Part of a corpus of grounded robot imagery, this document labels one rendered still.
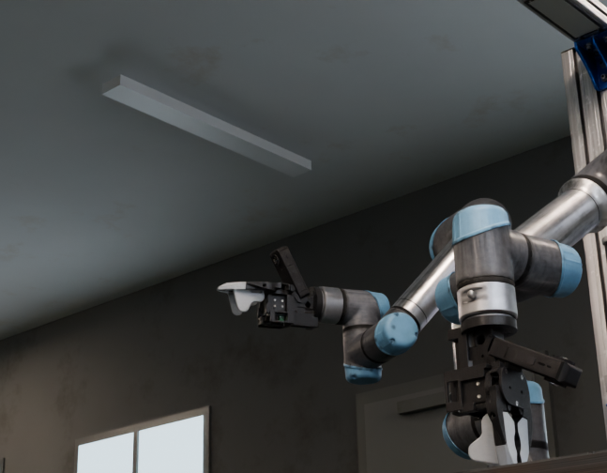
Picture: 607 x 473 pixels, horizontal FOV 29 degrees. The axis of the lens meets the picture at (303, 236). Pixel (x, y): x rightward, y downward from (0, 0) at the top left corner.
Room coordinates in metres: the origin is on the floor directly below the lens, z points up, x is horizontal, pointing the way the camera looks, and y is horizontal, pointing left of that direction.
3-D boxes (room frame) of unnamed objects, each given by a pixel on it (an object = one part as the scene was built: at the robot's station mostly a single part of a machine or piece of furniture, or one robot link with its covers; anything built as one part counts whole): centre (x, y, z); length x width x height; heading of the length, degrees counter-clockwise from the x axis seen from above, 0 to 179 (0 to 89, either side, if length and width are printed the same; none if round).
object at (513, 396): (1.45, -0.23, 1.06); 0.09 x 0.08 x 0.12; 52
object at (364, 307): (2.32, -0.11, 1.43); 0.11 x 0.08 x 0.09; 113
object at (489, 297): (1.44, -0.23, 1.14); 0.08 x 0.08 x 0.05
